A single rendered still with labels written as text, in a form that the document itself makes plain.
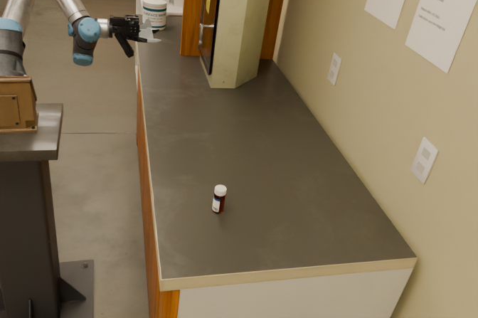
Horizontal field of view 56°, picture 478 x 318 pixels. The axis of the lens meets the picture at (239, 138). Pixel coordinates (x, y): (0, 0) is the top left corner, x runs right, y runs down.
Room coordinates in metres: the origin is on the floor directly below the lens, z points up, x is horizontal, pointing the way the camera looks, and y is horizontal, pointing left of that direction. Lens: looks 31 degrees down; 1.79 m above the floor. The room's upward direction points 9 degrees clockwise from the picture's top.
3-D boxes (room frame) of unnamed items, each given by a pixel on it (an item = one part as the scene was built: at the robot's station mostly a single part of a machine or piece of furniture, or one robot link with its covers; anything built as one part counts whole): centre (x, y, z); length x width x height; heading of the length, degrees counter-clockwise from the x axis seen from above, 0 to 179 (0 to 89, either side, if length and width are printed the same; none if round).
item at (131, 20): (1.74, 0.52, 1.17); 0.12 x 0.08 x 0.09; 107
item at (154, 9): (2.49, 0.58, 1.02); 0.13 x 0.13 x 0.15
